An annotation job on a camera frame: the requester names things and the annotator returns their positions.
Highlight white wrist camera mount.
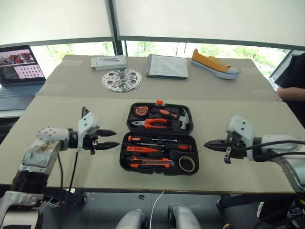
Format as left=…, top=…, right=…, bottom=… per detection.
left=226, top=114, right=256, bottom=157
left=77, top=106, right=101, bottom=150

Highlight yellow canvas sneaker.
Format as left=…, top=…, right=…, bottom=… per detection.
left=190, top=48, right=240, bottom=80

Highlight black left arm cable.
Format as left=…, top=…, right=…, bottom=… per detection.
left=58, top=143, right=80, bottom=192

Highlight grey folded cloth in plastic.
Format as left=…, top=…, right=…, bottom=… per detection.
left=145, top=53, right=189, bottom=81

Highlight open grey laptop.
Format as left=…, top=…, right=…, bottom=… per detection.
left=0, top=45, right=47, bottom=112

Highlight silver rounded robot leg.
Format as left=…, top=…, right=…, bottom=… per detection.
left=167, top=203, right=202, bottom=229
left=115, top=209, right=150, bottom=229

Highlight dark window frame post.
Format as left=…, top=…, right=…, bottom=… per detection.
left=106, top=0, right=128, bottom=57

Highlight round perforated metal disc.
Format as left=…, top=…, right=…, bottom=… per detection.
left=101, top=67, right=143, bottom=93

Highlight orange handled pliers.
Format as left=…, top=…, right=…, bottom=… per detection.
left=131, top=117, right=168, bottom=130

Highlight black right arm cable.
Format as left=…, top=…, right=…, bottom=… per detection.
left=244, top=139, right=305, bottom=158

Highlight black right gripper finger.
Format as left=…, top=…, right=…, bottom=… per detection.
left=204, top=144, right=228, bottom=152
left=203, top=139, right=228, bottom=146

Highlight person in black shirt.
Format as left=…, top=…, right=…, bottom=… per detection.
left=274, top=52, right=305, bottom=129

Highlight black electrical tape roll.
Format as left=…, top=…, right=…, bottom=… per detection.
left=178, top=156, right=197, bottom=173

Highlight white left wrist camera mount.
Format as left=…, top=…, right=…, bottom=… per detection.
left=77, top=106, right=101, bottom=150

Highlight white cable on floor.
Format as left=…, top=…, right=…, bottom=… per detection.
left=151, top=190, right=165, bottom=229

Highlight orange black handled screwdriver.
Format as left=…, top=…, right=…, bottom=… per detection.
left=127, top=135, right=178, bottom=143
left=136, top=142, right=193, bottom=152

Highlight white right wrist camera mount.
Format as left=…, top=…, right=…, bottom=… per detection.
left=226, top=114, right=256, bottom=157

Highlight claw hammer orange black handle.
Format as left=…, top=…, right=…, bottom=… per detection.
left=150, top=106, right=192, bottom=131

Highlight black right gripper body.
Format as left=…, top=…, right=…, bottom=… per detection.
left=222, top=132, right=249, bottom=164

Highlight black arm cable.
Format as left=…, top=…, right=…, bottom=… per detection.
left=58, top=143, right=80, bottom=192
left=244, top=139, right=305, bottom=158

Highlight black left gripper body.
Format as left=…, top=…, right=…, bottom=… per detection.
left=83, top=129, right=103, bottom=156

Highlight taupe paper table cover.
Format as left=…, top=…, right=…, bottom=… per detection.
left=35, top=54, right=284, bottom=103

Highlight black tool case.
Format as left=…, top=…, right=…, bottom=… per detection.
left=119, top=100, right=200, bottom=176

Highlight white grey cardboard box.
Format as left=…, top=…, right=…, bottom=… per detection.
left=90, top=55, right=127, bottom=72

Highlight orange black utility knife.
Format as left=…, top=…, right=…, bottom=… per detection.
left=129, top=156, right=176, bottom=168

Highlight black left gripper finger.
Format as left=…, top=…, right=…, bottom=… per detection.
left=98, top=129, right=117, bottom=138
left=96, top=141, right=121, bottom=151

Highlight orange black tape measure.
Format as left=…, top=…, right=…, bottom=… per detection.
left=133, top=105, right=150, bottom=117

